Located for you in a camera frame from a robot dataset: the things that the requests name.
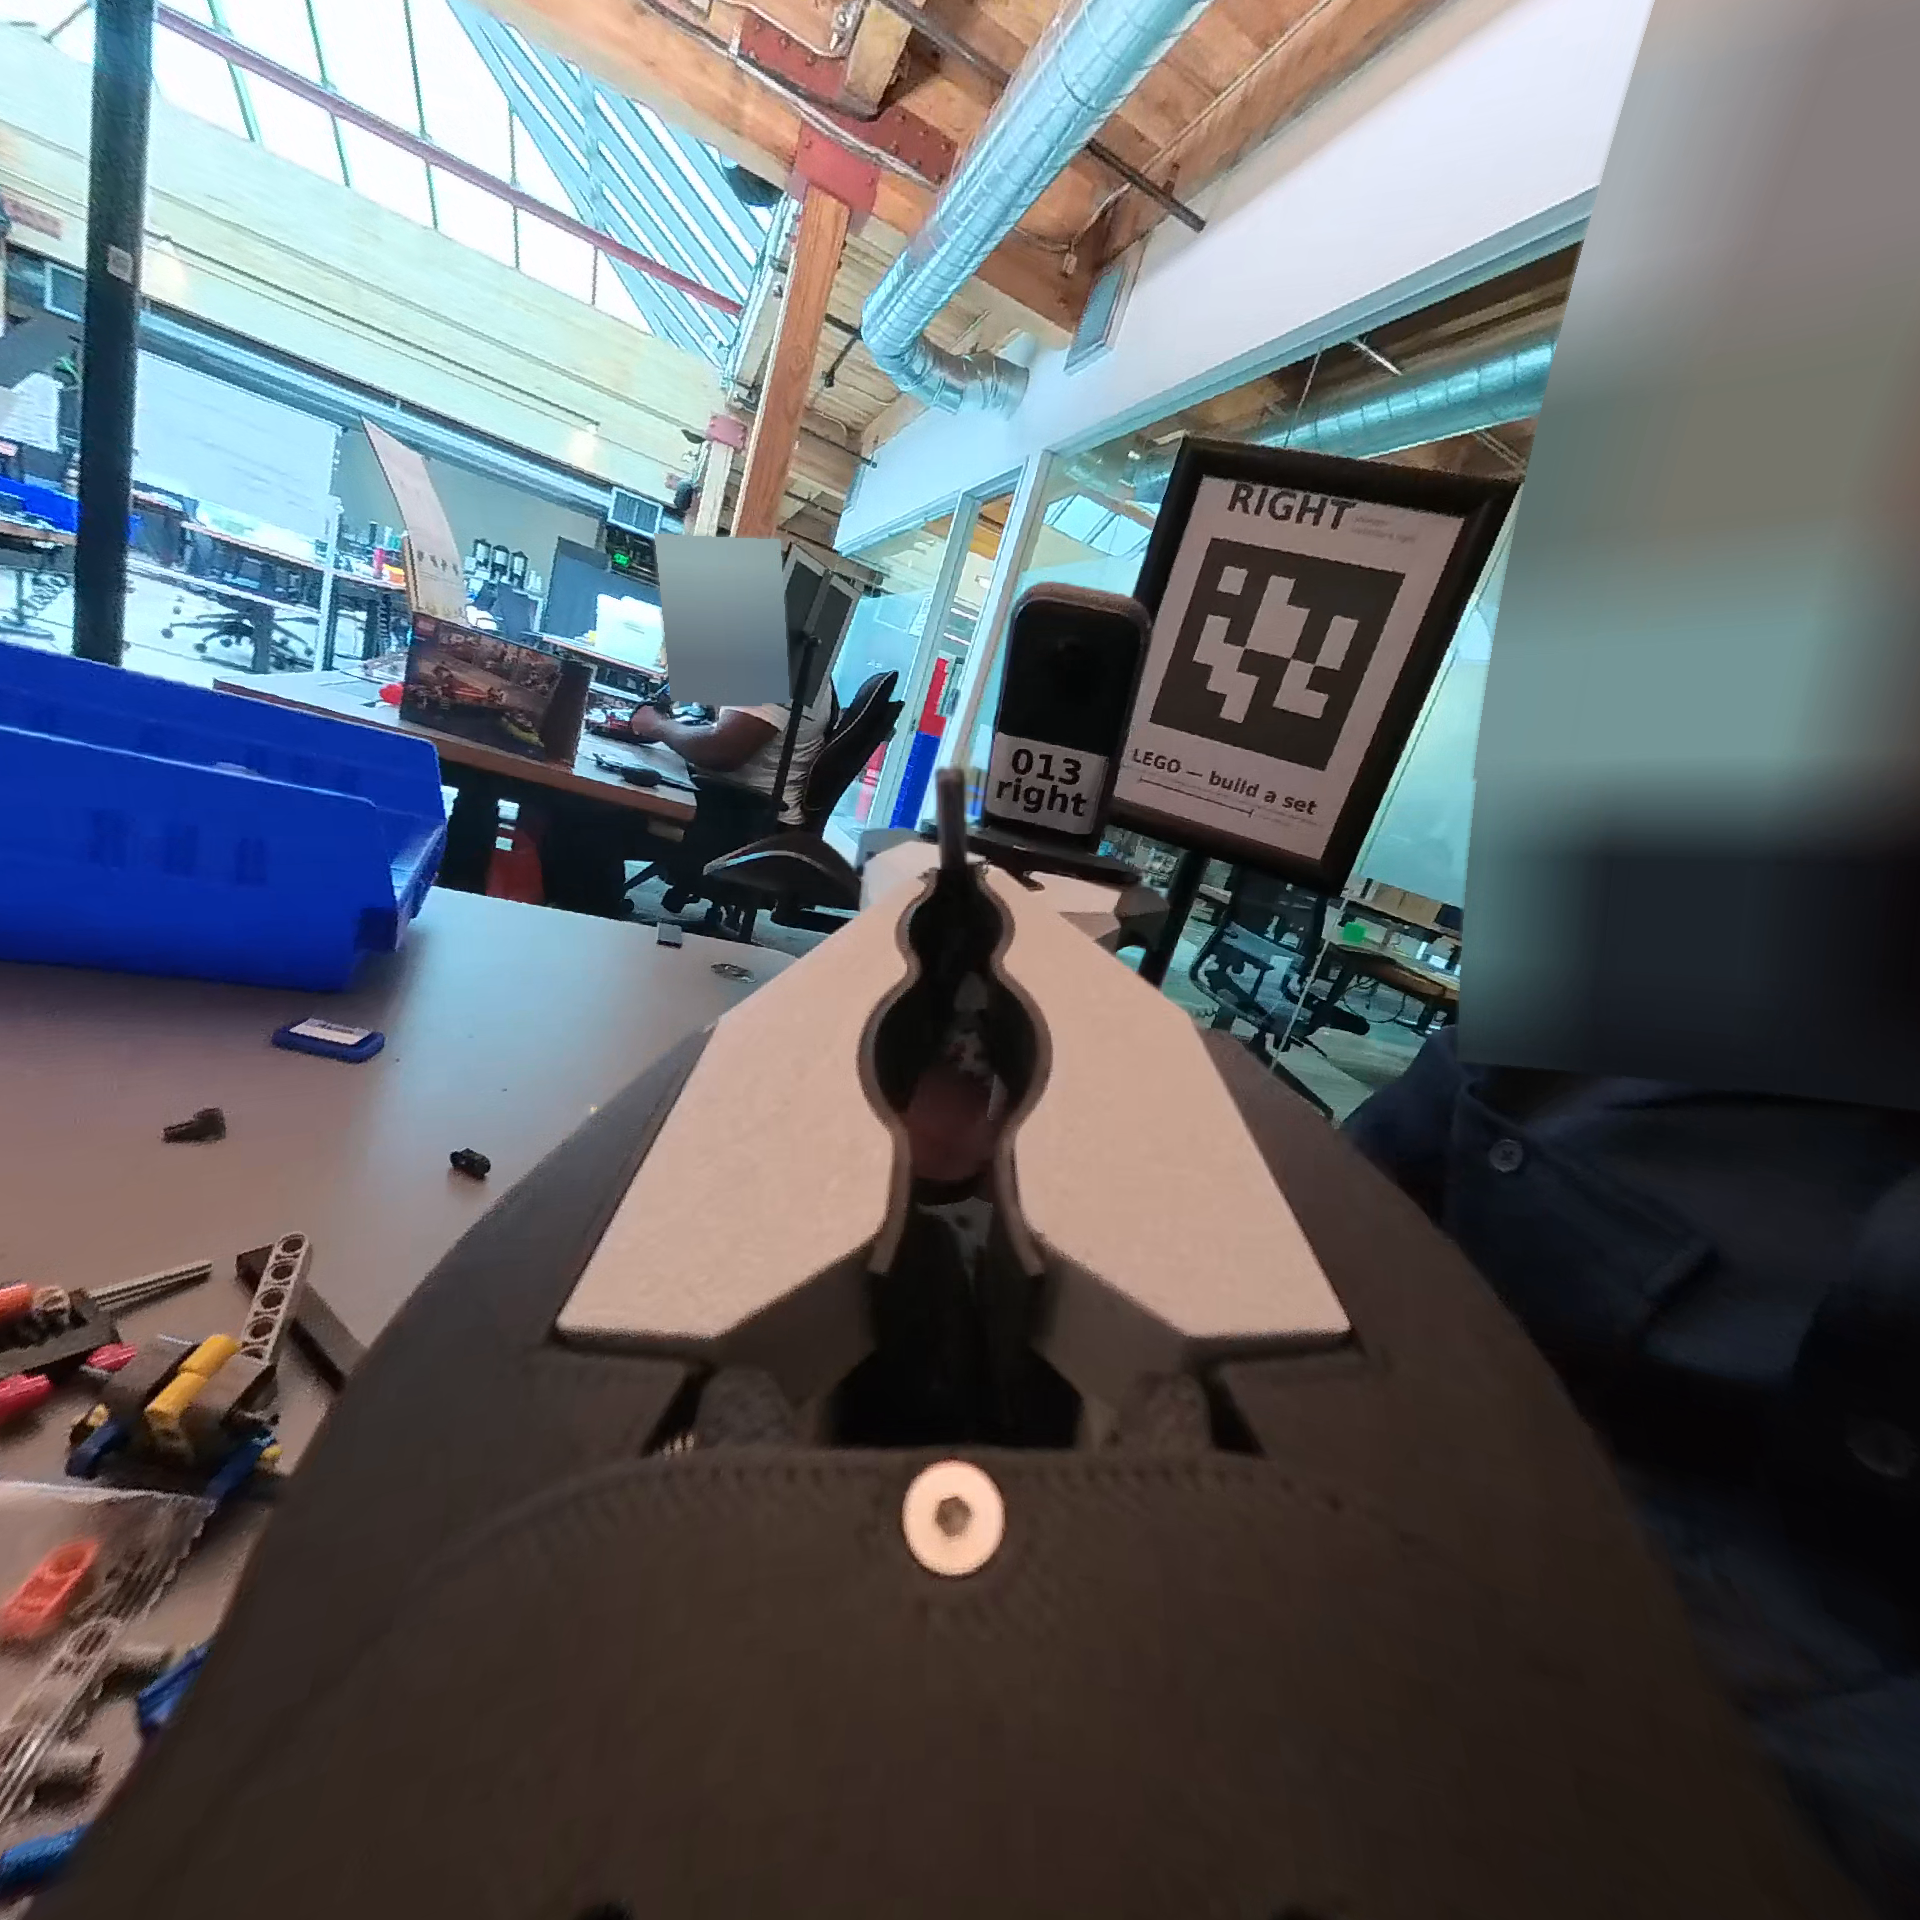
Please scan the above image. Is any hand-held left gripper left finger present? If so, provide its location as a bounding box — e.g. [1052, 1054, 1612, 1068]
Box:
[552, 870, 940, 1436]

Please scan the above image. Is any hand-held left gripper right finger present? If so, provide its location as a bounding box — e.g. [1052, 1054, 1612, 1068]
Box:
[965, 870, 1354, 1448]

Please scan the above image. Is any long black lego beam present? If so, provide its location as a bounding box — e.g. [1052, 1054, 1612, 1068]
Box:
[292, 1278, 372, 1390]

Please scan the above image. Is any yellow grey lego assembly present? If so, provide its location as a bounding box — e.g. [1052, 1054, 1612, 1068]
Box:
[66, 1230, 320, 1507]

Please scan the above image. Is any small printed lego box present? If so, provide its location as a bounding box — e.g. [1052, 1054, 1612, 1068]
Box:
[402, 620, 604, 768]

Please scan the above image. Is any small black red lego assembly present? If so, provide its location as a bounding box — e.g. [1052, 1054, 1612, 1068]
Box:
[0, 1252, 214, 1426]

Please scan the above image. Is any orange lego connector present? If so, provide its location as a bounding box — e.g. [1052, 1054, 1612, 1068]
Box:
[0, 1541, 100, 1636]

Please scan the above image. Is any person's right hand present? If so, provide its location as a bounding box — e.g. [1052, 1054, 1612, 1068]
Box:
[912, 1044, 1008, 1186]

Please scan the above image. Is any black office chair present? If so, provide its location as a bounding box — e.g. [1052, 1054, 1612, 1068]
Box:
[1193, 885, 1377, 1117]
[653, 660, 902, 943]

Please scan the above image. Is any black framed sign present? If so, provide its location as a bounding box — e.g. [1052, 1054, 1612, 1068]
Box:
[1108, 435, 1525, 885]

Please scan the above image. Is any black monitor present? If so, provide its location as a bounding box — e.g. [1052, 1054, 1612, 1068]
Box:
[779, 543, 868, 731]

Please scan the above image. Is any person's torso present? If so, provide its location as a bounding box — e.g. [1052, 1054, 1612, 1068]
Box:
[1337, 1026, 1920, 1920]

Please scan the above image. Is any blue plastic bin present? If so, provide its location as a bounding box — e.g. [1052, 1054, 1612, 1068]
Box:
[0, 639, 459, 989]

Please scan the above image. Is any pile of clear plastic bags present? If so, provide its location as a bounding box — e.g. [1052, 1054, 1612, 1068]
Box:
[0, 1481, 225, 1875]

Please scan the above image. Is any wooden desk black frame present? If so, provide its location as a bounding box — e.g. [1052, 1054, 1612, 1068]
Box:
[214, 660, 705, 827]

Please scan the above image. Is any silver air duct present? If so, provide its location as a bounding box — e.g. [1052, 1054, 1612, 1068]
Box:
[853, 0, 1206, 415]

